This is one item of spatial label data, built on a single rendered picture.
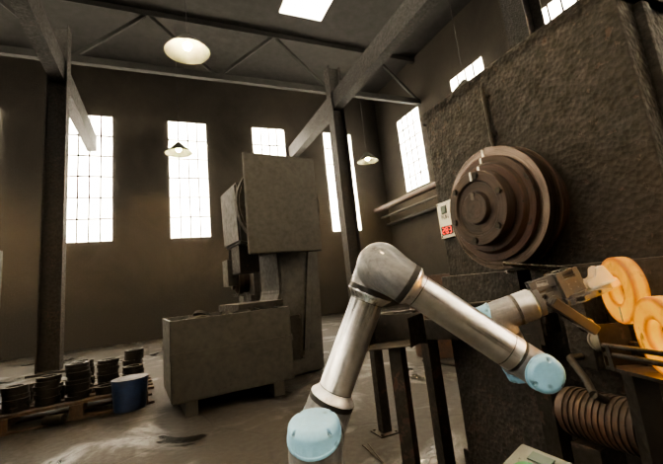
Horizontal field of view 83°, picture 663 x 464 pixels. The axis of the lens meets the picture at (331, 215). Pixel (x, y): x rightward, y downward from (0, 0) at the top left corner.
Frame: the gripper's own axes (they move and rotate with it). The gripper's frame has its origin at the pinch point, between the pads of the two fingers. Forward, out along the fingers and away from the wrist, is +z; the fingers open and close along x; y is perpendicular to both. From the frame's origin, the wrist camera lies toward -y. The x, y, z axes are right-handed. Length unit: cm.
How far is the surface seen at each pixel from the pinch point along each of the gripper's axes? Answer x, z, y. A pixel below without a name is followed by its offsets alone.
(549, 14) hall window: 652, 418, 406
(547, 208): 29.8, 4.2, 23.4
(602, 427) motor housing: 9.0, -16.4, -32.2
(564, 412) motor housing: 16.9, -21.2, -29.5
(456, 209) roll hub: 51, -18, 37
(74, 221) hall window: 681, -760, 443
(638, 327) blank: -7.6, -4.6, -8.6
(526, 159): 33, 7, 42
